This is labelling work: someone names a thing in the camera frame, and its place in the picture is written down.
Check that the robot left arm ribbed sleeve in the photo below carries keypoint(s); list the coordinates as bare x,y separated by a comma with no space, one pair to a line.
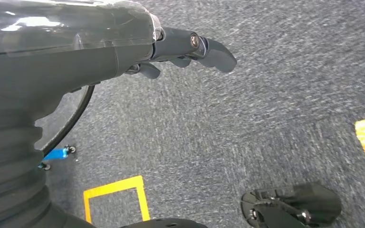
9,176

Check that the small black caster wheel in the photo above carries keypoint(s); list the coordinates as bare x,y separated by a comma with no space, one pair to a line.
46,167
71,149

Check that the black robot foot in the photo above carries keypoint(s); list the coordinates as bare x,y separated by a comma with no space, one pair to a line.
311,201

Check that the blue wheeled metal rack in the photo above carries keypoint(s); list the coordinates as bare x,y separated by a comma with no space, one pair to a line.
56,154

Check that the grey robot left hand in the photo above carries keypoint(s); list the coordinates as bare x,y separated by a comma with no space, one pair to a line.
59,63

